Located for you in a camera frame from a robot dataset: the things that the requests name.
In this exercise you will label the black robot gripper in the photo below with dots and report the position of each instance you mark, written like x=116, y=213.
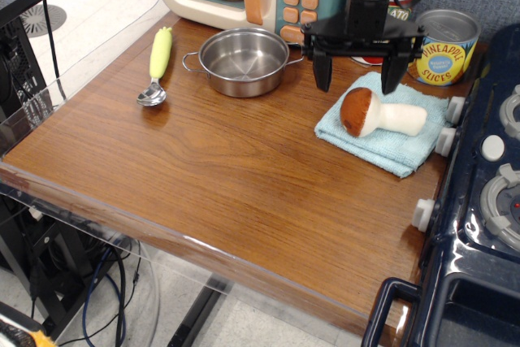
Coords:
x=328, y=38

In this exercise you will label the brown white plush mushroom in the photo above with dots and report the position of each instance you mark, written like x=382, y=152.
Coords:
x=362, y=112

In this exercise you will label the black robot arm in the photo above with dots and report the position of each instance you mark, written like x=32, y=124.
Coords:
x=363, y=29

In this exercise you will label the light blue folded cloth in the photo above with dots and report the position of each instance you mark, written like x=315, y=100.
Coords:
x=393, y=151

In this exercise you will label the tomato sauce toy can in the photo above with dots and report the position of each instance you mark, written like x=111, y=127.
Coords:
x=402, y=5

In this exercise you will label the pineapple slices toy can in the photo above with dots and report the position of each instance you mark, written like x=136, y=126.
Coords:
x=447, y=47

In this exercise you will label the white stove knob upper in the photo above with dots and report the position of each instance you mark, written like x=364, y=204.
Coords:
x=454, y=109

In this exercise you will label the white stove knob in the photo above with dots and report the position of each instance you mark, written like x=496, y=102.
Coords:
x=454, y=109
x=422, y=214
x=445, y=141

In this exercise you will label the small steel toy pot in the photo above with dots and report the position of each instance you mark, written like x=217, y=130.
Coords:
x=242, y=62

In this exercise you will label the white stove knob middle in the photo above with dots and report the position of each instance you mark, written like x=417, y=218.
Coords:
x=445, y=141

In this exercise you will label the white stove knob lower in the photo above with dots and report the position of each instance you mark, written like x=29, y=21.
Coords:
x=422, y=214

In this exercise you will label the dark blue toy stove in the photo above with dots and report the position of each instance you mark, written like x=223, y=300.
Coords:
x=468, y=291

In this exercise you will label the black table leg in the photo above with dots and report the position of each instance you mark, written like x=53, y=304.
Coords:
x=193, y=322

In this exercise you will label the spoon with green handle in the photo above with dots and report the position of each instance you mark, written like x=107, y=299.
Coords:
x=155, y=94

